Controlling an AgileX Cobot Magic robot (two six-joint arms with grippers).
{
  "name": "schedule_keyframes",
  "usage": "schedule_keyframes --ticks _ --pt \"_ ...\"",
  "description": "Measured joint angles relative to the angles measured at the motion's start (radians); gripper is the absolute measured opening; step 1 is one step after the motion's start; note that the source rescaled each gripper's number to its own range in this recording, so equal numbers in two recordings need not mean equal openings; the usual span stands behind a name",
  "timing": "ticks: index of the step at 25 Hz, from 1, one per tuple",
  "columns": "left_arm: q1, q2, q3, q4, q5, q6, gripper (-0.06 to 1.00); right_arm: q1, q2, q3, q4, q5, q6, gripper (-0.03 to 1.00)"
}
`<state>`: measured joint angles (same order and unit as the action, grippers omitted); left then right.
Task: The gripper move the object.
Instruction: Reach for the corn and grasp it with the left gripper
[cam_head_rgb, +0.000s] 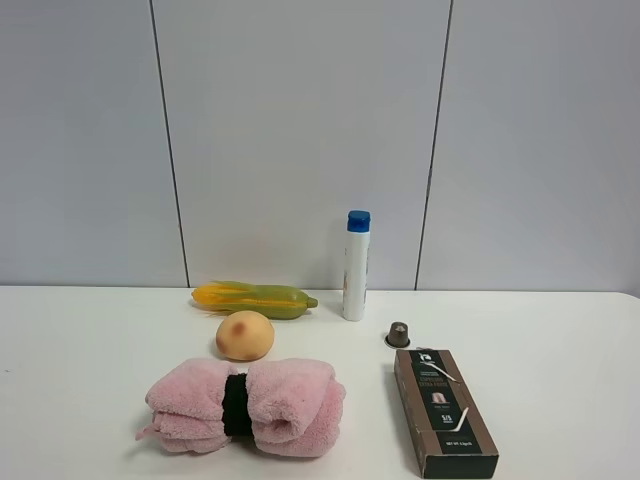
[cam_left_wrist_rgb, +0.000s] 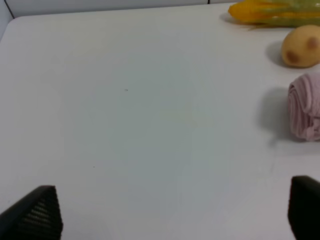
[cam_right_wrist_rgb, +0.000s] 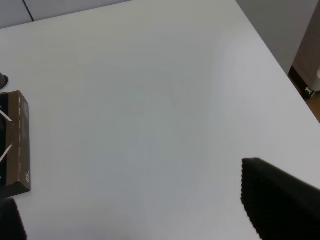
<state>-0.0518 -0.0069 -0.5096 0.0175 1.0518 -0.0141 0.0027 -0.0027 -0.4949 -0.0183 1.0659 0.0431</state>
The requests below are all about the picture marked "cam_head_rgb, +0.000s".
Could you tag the brown coffee capsule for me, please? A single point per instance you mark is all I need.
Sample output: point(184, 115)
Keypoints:
point(398, 336)

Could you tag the brown coffee capsule box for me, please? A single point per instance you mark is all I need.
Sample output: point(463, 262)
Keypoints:
point(448, 433)

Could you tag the toy potato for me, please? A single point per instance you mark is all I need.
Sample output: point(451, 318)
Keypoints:
point(245, 336)

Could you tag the toy corn cob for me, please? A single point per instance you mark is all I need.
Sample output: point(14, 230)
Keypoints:
point(277, 302)

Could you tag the black band on towel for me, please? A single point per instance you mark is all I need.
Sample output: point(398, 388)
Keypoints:
point(235, 418)

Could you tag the white bottle blue cap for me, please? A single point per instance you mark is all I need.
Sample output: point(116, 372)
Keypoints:
point(356, 264)

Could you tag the pink rolled towel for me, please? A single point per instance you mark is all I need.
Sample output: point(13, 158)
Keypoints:
point(295, 405)

